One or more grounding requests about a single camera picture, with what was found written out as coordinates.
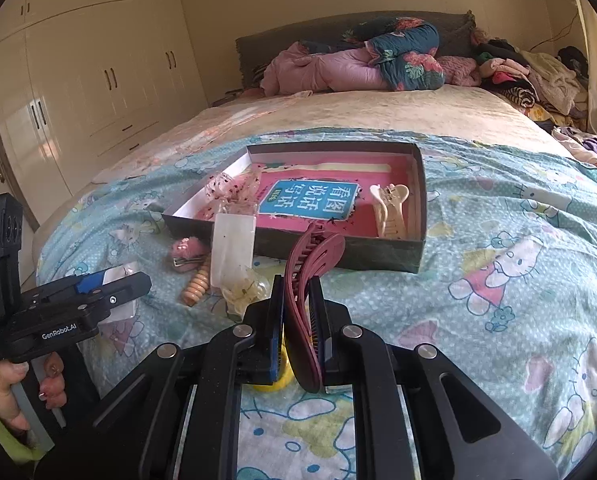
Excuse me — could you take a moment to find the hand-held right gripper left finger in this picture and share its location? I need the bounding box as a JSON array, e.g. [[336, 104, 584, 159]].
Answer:
[[33, 274, 286, 480]]

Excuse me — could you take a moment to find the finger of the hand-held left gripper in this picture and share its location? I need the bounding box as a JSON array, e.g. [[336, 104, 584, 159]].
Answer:
[[82, 272, 153, 319], [22, 268, 110, 307]]

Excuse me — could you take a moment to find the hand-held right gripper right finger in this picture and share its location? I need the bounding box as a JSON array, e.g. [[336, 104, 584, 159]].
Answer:
[[308, 276, 561, 480]]

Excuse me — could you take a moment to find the small translucent hair claw clip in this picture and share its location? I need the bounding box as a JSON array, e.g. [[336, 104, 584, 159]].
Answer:
[[221, 267, 272, 319]]

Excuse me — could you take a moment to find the dark red hair claw clip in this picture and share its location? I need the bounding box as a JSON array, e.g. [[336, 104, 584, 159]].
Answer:
[[284, 222, 346, 394]]

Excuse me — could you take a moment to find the yellow bracelet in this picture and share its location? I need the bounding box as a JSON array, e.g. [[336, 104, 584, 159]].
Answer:
[[251, 355, 295, 394]]

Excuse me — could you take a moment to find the orange spiral hair tie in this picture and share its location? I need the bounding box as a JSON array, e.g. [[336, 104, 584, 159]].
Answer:
[[180, 257, 213, 307]]

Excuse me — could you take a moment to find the shallow grey cardboard box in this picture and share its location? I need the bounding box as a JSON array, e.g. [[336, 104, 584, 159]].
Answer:
[[162, 141, 427, 274]]

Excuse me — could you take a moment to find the frosted white plastic packet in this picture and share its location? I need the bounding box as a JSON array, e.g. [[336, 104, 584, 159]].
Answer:
[[212, 212, 257, 288]]

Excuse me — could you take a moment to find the polka dot bow hair clip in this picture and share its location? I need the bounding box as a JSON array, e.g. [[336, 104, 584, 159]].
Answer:
[[203, 170, 262, 221]]

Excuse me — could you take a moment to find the person's left hand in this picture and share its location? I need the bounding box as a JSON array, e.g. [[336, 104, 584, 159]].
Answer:
[[0, 352, 68, 433]]

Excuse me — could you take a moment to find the pink fluffy hair clip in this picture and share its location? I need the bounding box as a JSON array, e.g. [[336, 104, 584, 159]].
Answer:
[[171, 237, 210, 274]]

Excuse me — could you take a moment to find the large cream hair claw clip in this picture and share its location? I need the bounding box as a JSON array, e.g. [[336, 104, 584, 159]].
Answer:
[[369, 184, 410, 241]]

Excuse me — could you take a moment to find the light pink floral sheet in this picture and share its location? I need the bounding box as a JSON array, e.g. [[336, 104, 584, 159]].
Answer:
[[91, 102, 279, 186]]

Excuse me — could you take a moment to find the blue cartoon cat blanket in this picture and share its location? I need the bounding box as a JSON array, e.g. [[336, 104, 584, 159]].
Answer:
[[36, 127, 597, 480]]

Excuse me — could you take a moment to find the beige bedspread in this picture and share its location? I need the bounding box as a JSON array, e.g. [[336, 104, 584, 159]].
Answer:
[[91, 82, 574, 186]]

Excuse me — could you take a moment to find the pink quilt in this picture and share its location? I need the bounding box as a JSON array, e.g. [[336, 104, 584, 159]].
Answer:
[[258, 42, 396, 96]]

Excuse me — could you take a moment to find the cream wardrobe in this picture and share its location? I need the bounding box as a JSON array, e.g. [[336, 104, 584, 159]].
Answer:
[[0, 0, 210, 226]]

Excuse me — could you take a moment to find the pink and floral bedding bundle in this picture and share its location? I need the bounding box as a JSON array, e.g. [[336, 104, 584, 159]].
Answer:
[[236, 10, 476, 91]]

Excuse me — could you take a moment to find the pink fuzzy blanket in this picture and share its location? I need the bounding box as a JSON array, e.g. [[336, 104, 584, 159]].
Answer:
[[435, 55, 481, 89]]

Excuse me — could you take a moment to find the pile of clothes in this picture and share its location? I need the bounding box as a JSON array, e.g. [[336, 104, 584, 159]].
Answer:
[[471, 30, 597, 171]]

